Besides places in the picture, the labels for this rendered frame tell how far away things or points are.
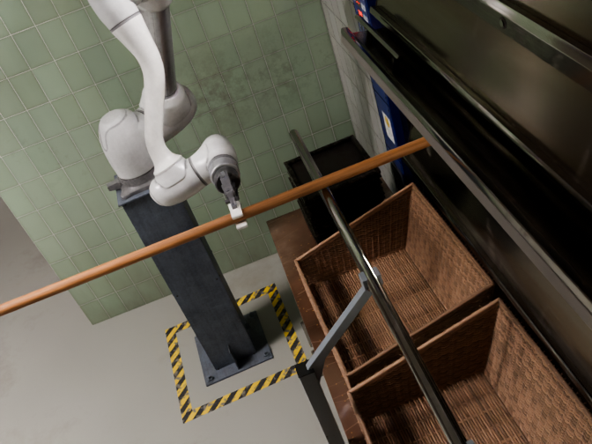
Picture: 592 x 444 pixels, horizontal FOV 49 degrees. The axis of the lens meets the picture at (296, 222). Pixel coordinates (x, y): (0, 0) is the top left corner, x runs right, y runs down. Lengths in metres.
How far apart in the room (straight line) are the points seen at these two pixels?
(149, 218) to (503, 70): 1.50
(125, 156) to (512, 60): 1.44
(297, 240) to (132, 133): 0.75
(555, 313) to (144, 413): 1.99
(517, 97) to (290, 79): 1.78
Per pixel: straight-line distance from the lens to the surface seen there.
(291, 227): 2.65
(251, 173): 3.16
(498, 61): 1.39
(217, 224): 1.76
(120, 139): 2.33
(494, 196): 1.21
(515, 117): 1.33
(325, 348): 1.61
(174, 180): 2.01
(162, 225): 2.49
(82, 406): 3.29
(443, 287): 2.17
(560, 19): 1.08
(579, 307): 1.06
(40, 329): 3.83
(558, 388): 1.70
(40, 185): 3.13
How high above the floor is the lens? 2.21
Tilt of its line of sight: 38 degrees down
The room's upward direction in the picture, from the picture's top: 20 degrees counter-clockwise
